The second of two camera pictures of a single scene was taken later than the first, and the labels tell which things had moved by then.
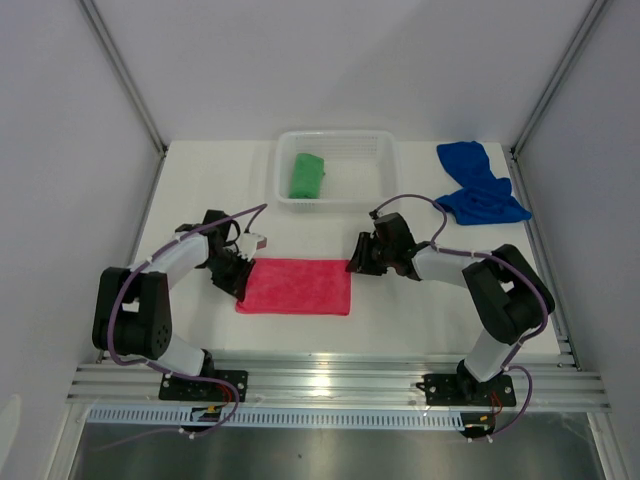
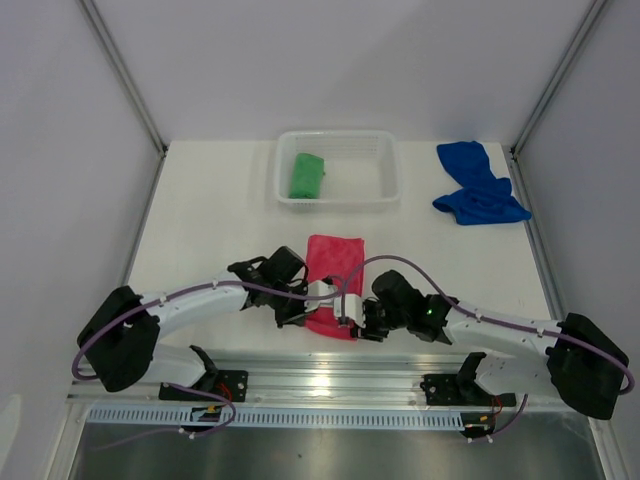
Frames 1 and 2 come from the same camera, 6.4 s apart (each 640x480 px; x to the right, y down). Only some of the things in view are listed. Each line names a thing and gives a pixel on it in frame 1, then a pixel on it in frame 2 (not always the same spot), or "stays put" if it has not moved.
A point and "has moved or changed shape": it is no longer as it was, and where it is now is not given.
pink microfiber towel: [305, 286] has moved or changed shape
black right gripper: [360, 262] → [368, 332]
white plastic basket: [361, 168] stays put
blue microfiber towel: [484, 199] stays put
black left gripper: [237, 284] → [290, 319]
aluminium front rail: [339, 382] stays put
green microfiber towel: [307, 176] stays put
